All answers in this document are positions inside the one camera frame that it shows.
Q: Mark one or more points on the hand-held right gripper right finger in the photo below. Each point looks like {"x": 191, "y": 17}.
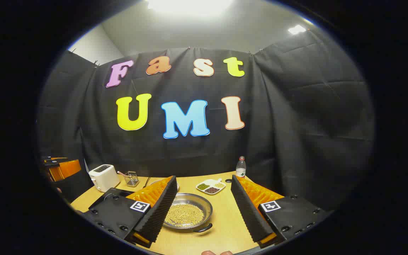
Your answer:
{"x": 246, "y": 212}

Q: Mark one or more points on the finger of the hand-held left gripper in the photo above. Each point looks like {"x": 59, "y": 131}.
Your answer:
{"x": 66, "y": 170}

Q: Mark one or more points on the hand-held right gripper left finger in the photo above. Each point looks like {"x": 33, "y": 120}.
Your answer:
{"x": 161, "y": 209}

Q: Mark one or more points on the pile of yellow soybeans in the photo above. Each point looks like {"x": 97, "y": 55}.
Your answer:
{"x": 186, "y": 214}

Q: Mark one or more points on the stainless steel pot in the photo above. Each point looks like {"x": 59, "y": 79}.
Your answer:
{"x": 198, "y": 205}

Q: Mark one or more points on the white round plate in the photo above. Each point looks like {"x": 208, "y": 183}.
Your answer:
{"x": 156, "y": 181}

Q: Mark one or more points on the white toaster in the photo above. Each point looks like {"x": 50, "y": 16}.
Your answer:
{"x": 103, "y": 179}

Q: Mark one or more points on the small pale beans heap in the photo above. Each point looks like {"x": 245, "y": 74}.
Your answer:
{"x": 219, "y": 185}

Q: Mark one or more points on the dark red beans heap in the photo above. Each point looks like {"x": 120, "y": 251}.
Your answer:
{"x": 212, "y": 190}

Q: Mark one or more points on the clear plastic water bottle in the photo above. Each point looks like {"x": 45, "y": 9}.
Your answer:
{"x": 241, "y": 168}

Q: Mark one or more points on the white divided dish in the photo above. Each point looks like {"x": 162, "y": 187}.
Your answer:
{"x": 209, "y": 183}

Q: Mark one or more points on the green mung beans heap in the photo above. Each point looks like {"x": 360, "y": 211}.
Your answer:
{"x": 203, "y": 186}

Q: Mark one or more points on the pink stick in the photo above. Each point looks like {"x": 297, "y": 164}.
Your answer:
{"x": 121, "y": 173}

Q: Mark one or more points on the small ceiling light panel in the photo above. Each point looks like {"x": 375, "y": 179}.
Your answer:
{"x": 297, "y": 29}

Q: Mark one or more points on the large ceiling light panel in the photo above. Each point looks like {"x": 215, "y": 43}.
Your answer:
{"x": 190, "y": 5}

